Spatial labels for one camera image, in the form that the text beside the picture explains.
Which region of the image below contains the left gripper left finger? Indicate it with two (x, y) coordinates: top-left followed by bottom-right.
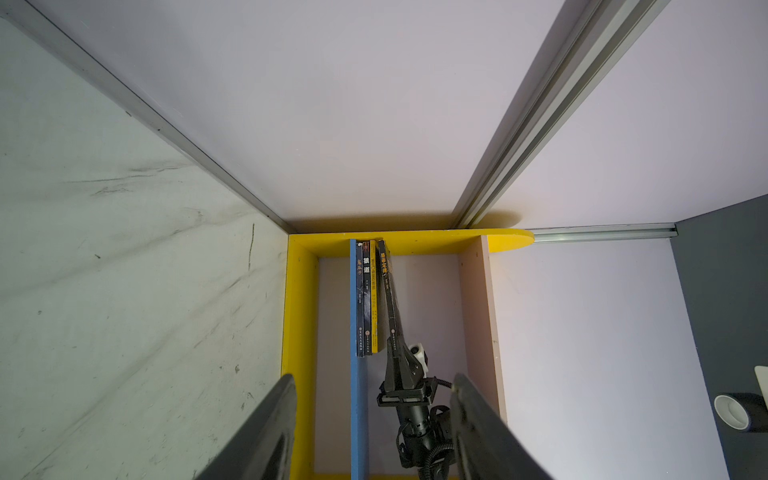
(196, 374), (297, 480)

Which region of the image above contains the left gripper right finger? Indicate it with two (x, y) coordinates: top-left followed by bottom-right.
(450, 374), (550, 480)

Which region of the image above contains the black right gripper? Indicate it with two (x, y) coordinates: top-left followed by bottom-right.
(377, 343), (438, 444)

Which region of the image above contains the yellow cartoon cover book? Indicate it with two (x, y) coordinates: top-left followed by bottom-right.
(369, 240), (379, 354)

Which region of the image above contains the black wolf cover book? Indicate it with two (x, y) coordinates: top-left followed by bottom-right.
(362, 240), (373, 356)

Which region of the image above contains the dark old man cover book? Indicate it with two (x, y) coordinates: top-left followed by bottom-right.
(354, 240), (365, 357)

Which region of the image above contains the yellow pink blue bookshelf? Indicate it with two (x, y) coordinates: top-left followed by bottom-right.
(280, 227), (535, 480)

